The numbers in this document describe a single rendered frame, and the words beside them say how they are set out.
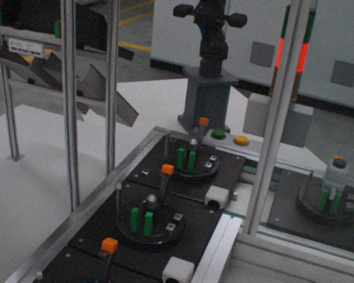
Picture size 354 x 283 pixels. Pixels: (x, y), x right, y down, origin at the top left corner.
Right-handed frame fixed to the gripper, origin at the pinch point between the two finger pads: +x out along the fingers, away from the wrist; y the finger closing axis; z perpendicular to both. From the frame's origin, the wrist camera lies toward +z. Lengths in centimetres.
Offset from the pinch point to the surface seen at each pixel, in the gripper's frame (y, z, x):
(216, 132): 5.9, -1.1, 28.3
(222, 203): 16.7, 31.3, 27.2
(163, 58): -124, -288, 110
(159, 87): -32, -49, 40
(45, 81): -32.7, 25.9, 11.5
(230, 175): 15.2, 18.3, 28.5
